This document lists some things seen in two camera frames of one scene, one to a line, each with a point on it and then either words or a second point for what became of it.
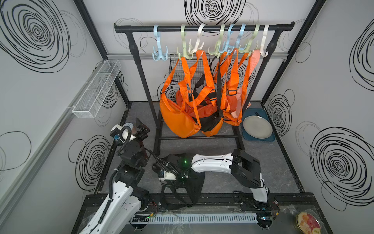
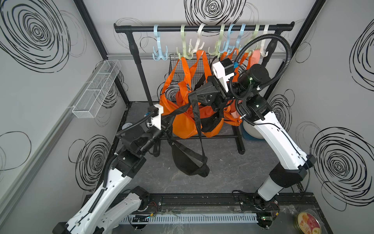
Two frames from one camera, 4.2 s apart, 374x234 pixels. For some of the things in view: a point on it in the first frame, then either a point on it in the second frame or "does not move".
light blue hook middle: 227,50 does not move
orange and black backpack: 184,193 to 185,137
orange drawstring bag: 215,130 does not move
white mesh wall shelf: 87,106 does not move
